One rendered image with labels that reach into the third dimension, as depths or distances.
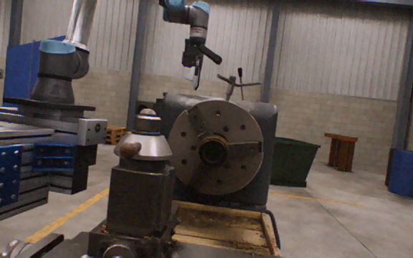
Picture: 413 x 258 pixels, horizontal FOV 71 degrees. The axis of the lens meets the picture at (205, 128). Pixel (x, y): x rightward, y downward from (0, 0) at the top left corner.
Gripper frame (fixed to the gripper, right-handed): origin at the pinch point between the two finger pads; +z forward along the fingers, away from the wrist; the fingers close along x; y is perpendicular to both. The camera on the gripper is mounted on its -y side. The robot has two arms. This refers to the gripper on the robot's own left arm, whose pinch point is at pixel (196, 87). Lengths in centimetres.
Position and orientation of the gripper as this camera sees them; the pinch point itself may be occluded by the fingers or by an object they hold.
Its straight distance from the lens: 127.3
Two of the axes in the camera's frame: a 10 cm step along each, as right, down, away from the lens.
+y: -9.9, -1.2, 0.7
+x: -0.8, 0.4, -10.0
